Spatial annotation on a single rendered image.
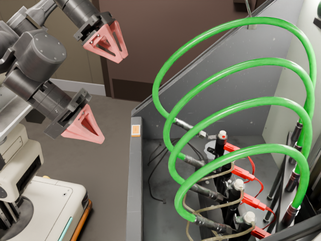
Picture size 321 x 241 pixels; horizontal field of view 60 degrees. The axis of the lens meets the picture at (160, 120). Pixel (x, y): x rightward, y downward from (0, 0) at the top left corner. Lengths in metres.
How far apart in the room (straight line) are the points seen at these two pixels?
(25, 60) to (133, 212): 0.48
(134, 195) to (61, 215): 0.88
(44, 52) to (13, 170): 0.79
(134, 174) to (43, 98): 0.43
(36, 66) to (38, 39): 0.04
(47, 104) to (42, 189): 1.30
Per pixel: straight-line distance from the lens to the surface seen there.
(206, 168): 0.45
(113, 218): 1.91
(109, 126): 2.52
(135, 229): 0.77
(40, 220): 1.68
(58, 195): 1.74
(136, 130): 0.99
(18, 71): 0.54
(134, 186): 0.84
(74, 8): 0.63
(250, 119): 1.17
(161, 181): 1.00
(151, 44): 2.44
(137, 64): 2.57
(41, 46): 0.49
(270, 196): 1.01
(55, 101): 0.53
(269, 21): 0.61
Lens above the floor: 1.62
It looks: 39 degrees down
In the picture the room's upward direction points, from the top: straight up
